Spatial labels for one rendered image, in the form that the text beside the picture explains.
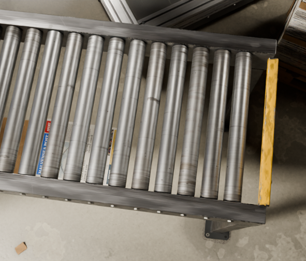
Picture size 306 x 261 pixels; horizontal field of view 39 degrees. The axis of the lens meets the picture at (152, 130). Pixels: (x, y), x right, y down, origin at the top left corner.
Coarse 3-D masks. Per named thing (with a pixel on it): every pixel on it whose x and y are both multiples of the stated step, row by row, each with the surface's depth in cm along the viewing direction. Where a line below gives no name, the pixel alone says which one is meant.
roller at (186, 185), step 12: (204, 48) 130; (192, 60) 131; (204, 60) 129; (192, 72) 129; (204, 72) 129; (192, 84) 128; (204, 84) 128; (192, 96) 127; (204, 96) 128; (192, 108) 125; (192, 120) 124; (192, 132) 123; (192, 144) 123; (192, 156) 122; (180, 168) 122; (192, 168) 121; (180, 180) 121; (192, 180) 120; (180, 192) 120; (192, 192) 120
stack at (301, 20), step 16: (304, 0) 150; (288, 16) 193; (304, 16) 157; (288, 32) 171; (304, 32) 166; (288, 48) 183; (304, 48) 178; (288, 64) 195; (304, 64) 188; (288, 80) 207; (304, 80) 200
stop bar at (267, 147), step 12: (276, 60) 127; (276, 72) 126; (276, 84) 125; (264, 108) 124; (264, 120) 122; (264, 132) 121; (264, 144) 120; (264, 156) 119; (264, 168) 118; (264, 180) 118; (264, 192) 117; (264, 204) 116
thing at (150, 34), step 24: (0, 24) 134; (24, 24) 133; (48, 24) 133; (72, 24) 133; (96, 24) 133; (120, 24) 133; (168, 48) 135; (192, 48) 133; (216, 48) 130; (240, 48) 130; (264, 48) 130
